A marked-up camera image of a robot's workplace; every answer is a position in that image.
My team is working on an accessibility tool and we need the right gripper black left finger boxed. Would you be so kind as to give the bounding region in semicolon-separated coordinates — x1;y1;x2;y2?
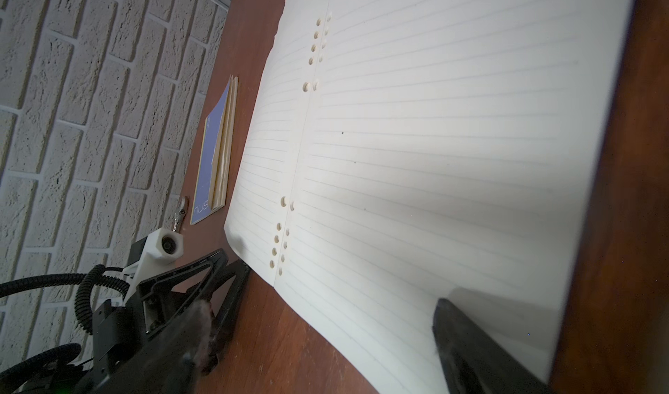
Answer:
92;301;212;393

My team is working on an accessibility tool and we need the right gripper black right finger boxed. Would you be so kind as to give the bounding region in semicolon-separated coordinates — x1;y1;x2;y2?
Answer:
432;298;552;393

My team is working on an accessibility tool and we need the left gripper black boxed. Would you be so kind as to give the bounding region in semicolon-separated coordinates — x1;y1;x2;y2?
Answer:
92;249;251;373

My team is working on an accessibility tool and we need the purple nusign notebook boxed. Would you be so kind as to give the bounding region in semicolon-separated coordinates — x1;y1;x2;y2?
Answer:
190;76;239;225

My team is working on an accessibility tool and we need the lined notebook green cover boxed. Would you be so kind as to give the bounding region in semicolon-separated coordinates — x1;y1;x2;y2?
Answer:
225;0;633;393

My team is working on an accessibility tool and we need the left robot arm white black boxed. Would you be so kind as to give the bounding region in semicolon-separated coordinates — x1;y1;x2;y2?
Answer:
1;249;250;393

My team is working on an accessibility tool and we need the orange adjustable wrench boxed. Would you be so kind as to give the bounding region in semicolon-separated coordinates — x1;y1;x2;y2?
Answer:
172;196;189;233

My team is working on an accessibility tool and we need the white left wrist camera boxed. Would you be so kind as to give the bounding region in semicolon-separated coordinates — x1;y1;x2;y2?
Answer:
123;228;184;303

